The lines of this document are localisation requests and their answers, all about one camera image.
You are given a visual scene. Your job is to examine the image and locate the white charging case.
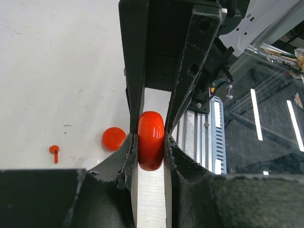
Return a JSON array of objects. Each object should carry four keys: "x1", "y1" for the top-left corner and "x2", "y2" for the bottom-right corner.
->
[{"x1": 81, "y1": 156, "x2": 103, "y2": 171}]

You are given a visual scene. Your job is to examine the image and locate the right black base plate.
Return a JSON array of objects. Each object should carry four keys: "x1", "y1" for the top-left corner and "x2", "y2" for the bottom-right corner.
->
[{"x1": 188, "y1": 90, "x2": 210, "y2": 114}]

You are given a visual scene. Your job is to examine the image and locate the red earbud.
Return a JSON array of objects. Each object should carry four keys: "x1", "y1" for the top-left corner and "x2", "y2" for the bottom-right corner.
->
[{"x1": 49, "y1": 145, "x2": 60, "y2": 164}]

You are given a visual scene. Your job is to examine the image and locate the red charging case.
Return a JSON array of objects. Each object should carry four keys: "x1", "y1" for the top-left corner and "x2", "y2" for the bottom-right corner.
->
[
  {"x1": 138, "y1": 111, "x2": 164, "y2": 171},
  {"x1": 101, "y1": 127, "x2": 126, "y2": 152}
]

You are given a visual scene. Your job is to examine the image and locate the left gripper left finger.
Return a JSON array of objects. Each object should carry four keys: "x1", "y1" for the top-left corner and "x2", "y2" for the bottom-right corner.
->
[{"x1": 0, "y1": 134, "x2": 138, "y2": 228}]

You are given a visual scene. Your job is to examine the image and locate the slotted cable duct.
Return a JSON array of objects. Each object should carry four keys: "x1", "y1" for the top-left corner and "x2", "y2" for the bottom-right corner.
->
[{"x1": 210, "y1": 96, "x2": 227, "y2": 175}]

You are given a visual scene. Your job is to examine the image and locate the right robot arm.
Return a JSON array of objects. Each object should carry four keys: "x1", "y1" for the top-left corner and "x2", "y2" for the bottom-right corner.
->
[{"x1": 118, "y1": 0, "x2": 303, "y2": 134}]

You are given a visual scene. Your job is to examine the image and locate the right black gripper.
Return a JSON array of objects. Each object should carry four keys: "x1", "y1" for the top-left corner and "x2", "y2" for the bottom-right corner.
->
[{"x1": 119, "y1": 0, "x2": 234, "y2": 133}]

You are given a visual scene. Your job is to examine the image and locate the aluminium front rail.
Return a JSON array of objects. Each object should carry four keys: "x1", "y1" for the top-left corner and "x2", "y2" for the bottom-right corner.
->
[{"x1": 177, "y1": 110, "x2": 213, "y2": 171}]

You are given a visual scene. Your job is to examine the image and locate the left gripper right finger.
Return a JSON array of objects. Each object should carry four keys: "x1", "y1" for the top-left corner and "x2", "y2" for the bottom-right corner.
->
[{"x1": 164, "y1": 134, "x2": 304, "y2": 228}]

